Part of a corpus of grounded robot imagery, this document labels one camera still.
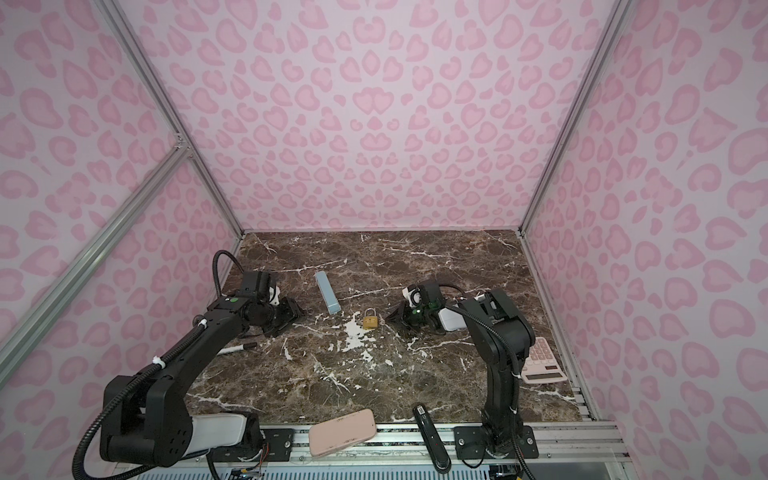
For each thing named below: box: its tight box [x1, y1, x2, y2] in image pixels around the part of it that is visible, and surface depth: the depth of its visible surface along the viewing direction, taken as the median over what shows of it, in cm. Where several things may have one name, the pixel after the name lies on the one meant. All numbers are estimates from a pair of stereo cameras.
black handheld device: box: [412, 403, 452, 474], surface depth 72 cm
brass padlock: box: [363, 307, 378, 329], surface depth 97 cm
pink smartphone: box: [309, 409, 377, 457], surface depth 76 cm
